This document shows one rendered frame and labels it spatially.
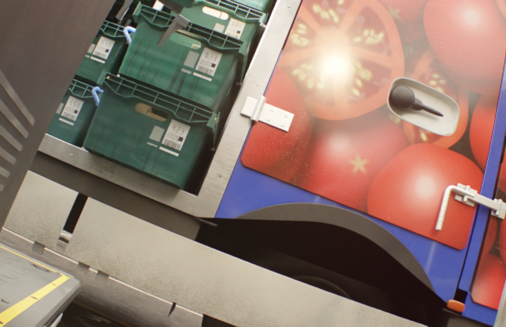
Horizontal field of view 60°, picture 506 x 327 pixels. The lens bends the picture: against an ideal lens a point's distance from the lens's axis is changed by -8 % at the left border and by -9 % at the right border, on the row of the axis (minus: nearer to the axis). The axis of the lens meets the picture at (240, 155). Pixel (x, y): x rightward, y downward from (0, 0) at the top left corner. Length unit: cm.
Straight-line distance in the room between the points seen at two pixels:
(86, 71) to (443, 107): 138
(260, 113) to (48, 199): 76
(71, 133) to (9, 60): 151
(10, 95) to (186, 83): 121
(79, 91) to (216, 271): 86
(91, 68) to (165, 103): 50
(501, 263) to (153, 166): 126
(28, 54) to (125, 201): 125
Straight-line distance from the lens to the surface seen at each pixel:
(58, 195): 161
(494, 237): 184
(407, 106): 175
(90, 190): 160
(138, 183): 156
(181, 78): 155
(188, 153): 146
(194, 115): 148
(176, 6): 130
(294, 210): 155
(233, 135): 159
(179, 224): 155
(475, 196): 178
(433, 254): 171
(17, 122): 40
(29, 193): 165
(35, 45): 36
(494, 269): 183
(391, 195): 166
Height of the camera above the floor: 43
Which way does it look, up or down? 15 degrees up
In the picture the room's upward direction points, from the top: 22 degrees clockwise
